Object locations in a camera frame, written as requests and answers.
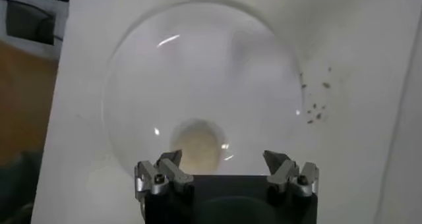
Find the white steamed baozi bun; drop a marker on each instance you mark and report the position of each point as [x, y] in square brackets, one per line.
[198, 149]

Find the scattered dark crumbs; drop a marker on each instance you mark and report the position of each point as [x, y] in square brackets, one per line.
[318, 116]

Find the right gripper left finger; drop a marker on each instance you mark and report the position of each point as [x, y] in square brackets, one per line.
[171, 172]

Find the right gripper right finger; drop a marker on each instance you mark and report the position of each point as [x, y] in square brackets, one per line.
[283, 172]

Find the round white plate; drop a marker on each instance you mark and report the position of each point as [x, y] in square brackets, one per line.
[198, 80]

